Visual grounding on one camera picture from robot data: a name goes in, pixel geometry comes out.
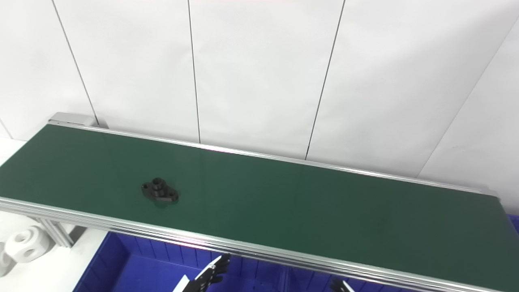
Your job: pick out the aluminium conveyor leg profile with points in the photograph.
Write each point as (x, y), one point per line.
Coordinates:
(54, 235)

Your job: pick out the green conveyor belt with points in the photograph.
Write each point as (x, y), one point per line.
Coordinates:
(284, 202)

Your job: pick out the grey conveyor end housing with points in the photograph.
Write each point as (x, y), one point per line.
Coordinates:
(73, 119)

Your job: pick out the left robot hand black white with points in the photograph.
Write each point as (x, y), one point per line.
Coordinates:
(206, 278)

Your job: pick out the blue plastic bin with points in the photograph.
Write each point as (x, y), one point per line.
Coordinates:
(142, 271)
(308, 284)
(514, 223)

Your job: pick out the black flanged metal part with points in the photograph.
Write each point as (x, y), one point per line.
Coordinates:
(160, 191)

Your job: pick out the white plastic part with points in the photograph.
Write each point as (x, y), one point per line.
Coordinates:
(5, 261)
(24, 245)

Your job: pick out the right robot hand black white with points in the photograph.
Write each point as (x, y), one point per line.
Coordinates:
(339, 287)

